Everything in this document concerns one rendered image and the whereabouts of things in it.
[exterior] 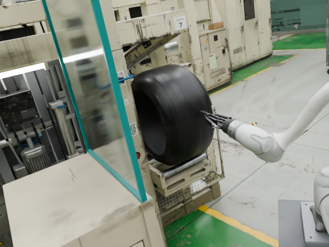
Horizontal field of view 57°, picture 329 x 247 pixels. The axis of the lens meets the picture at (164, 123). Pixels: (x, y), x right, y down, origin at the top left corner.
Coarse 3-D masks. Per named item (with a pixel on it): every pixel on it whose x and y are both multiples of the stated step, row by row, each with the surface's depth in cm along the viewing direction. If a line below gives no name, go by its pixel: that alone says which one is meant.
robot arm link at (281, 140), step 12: (324, 96) 117; (312, 108) 122; (300, 120) 129; (312, 120) 126; (288, 132) 135; (300, 132) 132; (276, 144) 136; (288, 144) 137; (264, 156) 137; (276, 156) 138
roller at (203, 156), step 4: (204, 152) 190; (196, 156) 187; (200, 156) 187; (204, 156) 188; (188, 160) 184; (192, 160) 184; (196, 160) 185; (200, 160) 187; (180, 164) 181; (184, 164) 182; (188, 164) 183; (192, 164) 184; (172, 168) 179; (176, 168) 179; (180, 168) 180; (184, 168) 182; (164, 172) 176; (168, 172) 177; (172, 172) 178; (176, 172) 179; (164, 176) 175; (168, 176) 177
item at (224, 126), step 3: (222, 120) 149; (228, 120) 143; (231, 120) 142; (234, 120) 143; (219, 123) 146; (222, 123) 146; (225, 123) 142; (228, 123) 141; (219, 126) 145; (222, 126) 143; (225, 126) 142; (222, 129) 144; (225, 129) 142; (225, 132) 143
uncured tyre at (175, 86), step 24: (144, 72) 174; (168, 72) 168; (144, 96) 206; (168, 96) 157; (192, 96) 161; (144, 120) 210; (168, 120) 157; (192, 120) 160; (144, 144) 196; (168, 144) 165; (192, 144) 165
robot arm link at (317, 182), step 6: (324, 168) 137; (318, 174) 136; (324, 174) 133; (318, 180) 134; (324, 180) 131; (318, 186) 134; (324, 186) 131; (318, 192) 133; (324, 192) 130; (318, 198) 133; (318, 204) 133; (318, 210) 140
